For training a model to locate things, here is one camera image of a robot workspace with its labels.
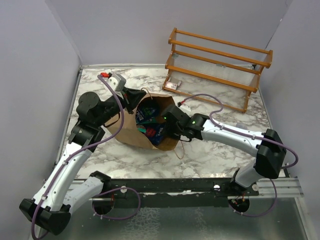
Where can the orange wooden shelf rack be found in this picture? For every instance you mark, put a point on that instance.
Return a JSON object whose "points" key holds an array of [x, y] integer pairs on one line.
{"points": [[230, 71]]}

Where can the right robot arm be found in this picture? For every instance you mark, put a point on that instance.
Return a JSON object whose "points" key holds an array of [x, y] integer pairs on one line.
{"points": [[266, 147]]}

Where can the blue Bonk snack bag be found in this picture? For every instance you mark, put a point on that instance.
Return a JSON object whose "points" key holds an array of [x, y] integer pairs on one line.
{"points": [[146, 110]]}

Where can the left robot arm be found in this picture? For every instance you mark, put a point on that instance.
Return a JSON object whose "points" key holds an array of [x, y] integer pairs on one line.
{"points": [[52, 206]]}

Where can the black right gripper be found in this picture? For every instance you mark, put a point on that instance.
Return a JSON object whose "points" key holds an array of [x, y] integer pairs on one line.
{"points": [[170, 134]]}

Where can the dark blue chips bag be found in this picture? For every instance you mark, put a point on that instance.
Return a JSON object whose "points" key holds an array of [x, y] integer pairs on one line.
{"points": [[155, 132]]}

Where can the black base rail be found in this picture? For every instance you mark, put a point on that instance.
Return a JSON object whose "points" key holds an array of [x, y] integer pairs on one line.
{"points": [[169, 193]]}

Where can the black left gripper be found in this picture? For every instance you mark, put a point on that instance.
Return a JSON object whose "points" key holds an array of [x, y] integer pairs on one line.
{"points": [[132, 97]]}

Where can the small red white box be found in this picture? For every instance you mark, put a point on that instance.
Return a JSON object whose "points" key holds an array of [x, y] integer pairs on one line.
{"points": [[173, 85]]}

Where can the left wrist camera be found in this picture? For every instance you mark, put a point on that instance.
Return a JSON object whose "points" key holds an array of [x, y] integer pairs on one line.
{"points": [[116, 82]]}

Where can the small clear plastic cup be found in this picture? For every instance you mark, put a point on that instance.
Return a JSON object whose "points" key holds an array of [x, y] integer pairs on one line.
{"points": [[241, 126]]}

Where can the brown paper bag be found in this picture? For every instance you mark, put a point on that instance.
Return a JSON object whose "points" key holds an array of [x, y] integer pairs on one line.
{"points": [[129, 134]]}

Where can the teal snack packet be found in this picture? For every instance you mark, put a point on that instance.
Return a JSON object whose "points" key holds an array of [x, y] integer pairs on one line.
{"points": [[143, 129]]}

